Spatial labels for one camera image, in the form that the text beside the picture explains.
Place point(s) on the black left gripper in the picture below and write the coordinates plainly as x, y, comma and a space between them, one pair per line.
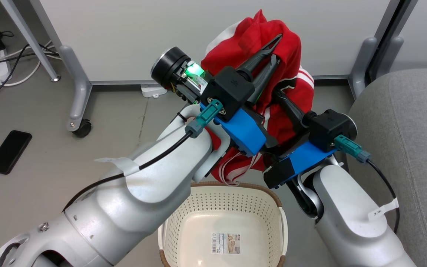
171, 66

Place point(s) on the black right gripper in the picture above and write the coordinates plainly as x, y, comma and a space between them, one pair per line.
298, 142

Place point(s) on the red white striped garment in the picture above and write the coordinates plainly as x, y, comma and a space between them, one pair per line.
250, 33

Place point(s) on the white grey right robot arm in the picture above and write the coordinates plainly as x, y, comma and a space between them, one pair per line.
347, 222

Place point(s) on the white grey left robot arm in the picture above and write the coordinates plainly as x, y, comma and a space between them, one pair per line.
143, 193

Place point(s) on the cream perforated laundry basket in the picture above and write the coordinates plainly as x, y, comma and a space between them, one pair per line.
198, 222

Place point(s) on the grey fabric sofa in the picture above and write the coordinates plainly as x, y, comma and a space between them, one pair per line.
413, 129

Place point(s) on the white printed tape label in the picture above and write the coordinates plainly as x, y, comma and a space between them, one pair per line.
382, 210

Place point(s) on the paper product label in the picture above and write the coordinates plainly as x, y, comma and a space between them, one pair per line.
225, 243

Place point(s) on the white tape strip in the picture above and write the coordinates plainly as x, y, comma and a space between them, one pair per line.
124, 164

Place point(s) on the black caster wheel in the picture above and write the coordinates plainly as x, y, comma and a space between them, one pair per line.
83, 128

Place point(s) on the black smartphone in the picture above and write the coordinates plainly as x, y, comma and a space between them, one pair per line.
9, 152

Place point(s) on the left wrist camera blue mount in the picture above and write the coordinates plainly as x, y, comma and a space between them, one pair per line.
243, 129

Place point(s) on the wrist camera blue mount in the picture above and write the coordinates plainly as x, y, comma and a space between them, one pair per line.
328, 129
243, 129

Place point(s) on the right wrist camera blue mount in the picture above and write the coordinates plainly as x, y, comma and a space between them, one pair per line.
328, 129

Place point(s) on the grey partition foot post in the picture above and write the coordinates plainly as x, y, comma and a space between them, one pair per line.
361, 66

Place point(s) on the small white wall box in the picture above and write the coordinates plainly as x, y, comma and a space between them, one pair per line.
154, 91

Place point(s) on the white partition panel grey frame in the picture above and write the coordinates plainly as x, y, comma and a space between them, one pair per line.
124, 37

